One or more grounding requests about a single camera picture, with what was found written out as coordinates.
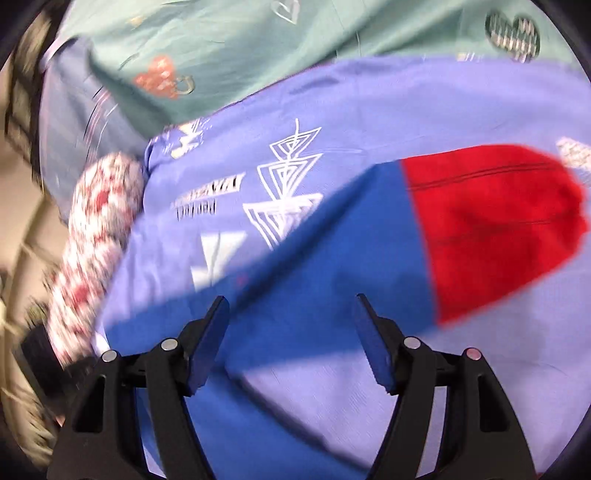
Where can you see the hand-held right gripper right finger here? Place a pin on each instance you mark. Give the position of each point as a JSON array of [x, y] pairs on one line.
[[376, 346]]

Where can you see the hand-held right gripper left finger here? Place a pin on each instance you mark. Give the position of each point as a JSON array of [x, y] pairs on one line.
[[207, 346]]

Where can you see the blue and red pants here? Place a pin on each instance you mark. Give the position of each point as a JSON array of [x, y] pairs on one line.
[[364, 258]]

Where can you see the red white floral cloth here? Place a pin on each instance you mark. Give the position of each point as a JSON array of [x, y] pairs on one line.
[[92, 240]]

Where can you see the lavender printed bed sheet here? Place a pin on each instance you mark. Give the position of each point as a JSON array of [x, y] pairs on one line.
[[369, 106]]

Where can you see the blue-grey printed cloth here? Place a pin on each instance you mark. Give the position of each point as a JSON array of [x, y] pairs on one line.
[[74, 134]]

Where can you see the green heart-print blanket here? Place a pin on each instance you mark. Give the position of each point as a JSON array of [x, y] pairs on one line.
[[221, 41]]

